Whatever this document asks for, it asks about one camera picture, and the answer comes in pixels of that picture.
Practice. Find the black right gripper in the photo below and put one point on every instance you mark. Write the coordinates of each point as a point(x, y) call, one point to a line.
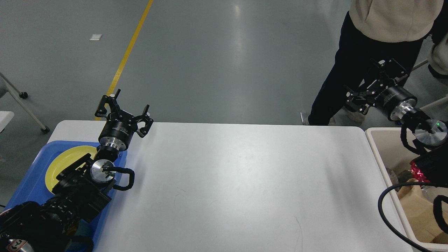
point(394, 102)

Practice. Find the walking person beige sweater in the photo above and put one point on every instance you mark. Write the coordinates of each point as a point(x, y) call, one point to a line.
point(378, 29)

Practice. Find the brown paper bag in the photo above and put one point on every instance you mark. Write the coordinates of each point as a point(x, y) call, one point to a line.
point(419, 213)

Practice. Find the teal mug yellow inside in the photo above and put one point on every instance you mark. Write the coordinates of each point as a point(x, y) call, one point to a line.
point(80, 228)

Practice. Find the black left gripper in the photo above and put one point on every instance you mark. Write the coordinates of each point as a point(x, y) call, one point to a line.
point(116, 133)

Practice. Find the left floor outlet cover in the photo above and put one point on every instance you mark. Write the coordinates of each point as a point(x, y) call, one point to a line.
point(305, 119)

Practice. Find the yellow plastic plate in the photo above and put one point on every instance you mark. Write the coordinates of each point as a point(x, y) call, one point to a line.
point(64, 160)

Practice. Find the silver foil bag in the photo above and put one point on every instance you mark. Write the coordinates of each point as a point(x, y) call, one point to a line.
point(399, 177)

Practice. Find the grey chair leg with caster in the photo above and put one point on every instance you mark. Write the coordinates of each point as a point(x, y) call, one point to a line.
point(7, 87)

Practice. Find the beige plastic bin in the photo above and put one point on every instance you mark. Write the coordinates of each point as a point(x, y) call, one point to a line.
point(390, 154)

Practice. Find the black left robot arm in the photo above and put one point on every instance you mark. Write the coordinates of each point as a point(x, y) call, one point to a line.
point(81, 191)

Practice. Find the crushed red soda can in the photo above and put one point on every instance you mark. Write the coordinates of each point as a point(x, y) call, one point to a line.
point(416, 173)

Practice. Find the white office chair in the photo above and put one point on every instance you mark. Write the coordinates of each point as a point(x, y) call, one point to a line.
point(436, 61)

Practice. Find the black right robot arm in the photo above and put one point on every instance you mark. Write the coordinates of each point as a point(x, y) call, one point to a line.
point(420, 134)

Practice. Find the blue plastic tray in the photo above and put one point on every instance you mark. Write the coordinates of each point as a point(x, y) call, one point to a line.
point(33, 188)

